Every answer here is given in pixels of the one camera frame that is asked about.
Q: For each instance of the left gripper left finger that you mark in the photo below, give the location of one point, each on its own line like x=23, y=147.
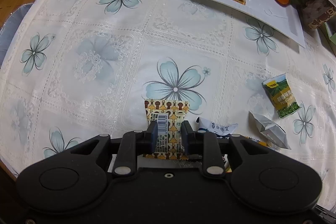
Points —
x=150, y=138

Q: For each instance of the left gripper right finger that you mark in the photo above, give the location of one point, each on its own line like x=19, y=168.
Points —
x=188, y=137

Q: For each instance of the yellow brown patterned snack packet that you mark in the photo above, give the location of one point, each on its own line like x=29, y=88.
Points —
x=169, y=115

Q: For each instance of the white blue snack packet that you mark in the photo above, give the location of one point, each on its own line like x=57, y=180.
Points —
x=221, y=131

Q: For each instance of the silver grey snack packet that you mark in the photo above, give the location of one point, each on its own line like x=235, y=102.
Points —
x=271, y=130

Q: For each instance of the green pea snack packet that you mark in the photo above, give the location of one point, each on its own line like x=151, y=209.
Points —
x=281, y=95

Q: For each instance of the white floral tablecloth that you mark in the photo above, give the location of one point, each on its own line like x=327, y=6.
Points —
x=78, y=68

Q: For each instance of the white rectangular plate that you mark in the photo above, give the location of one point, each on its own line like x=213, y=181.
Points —
x=284, y=19

